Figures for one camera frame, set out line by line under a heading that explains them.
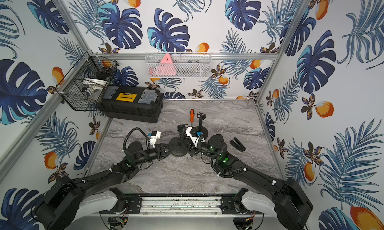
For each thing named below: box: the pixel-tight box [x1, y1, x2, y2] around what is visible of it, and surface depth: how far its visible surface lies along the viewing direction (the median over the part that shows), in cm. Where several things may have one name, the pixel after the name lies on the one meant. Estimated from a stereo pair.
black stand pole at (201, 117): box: [196, 112, 207, 129], surface depth 89 cm
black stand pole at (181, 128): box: [176, 123, 189, 138], surface depth 62 cm
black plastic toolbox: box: [97, 85, 164, 123], surface depth 100 cm
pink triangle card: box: [149, 53, 177, 77], surface depth 92 cm
